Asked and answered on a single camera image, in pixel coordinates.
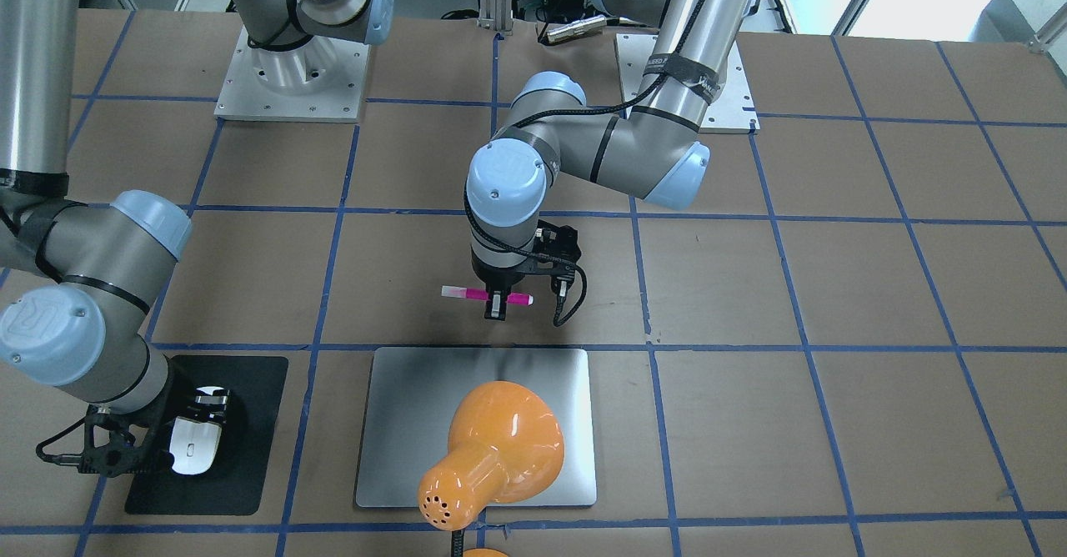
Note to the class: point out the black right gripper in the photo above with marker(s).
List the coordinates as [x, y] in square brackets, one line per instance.
[177, 411]

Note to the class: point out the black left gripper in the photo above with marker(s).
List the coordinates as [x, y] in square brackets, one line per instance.
[498, 278]

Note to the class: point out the pink marker pen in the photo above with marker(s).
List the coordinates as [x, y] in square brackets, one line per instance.
[473, 294]

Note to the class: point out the white computer mouse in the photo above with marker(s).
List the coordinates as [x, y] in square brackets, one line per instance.
[193, 446]

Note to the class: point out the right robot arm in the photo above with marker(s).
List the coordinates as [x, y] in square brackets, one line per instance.
[106, 265]

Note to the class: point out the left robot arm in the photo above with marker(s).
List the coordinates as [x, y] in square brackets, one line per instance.
[646, 147]

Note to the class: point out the black mousepad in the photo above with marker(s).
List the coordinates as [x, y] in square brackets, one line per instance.
[235, 485]

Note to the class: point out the silver laptop notebook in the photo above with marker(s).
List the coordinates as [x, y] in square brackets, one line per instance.
[415, 391]

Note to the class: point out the orange desk lamp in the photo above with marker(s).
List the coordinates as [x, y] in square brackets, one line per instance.
[504, 445]

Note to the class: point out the silver metal cylinder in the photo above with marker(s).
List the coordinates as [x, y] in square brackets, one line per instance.
[574, 30]

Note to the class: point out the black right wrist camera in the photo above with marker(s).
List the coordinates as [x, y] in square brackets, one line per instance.
[112, 444]

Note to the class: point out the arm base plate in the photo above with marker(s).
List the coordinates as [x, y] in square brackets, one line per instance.
[733, 111]
[321, 82]

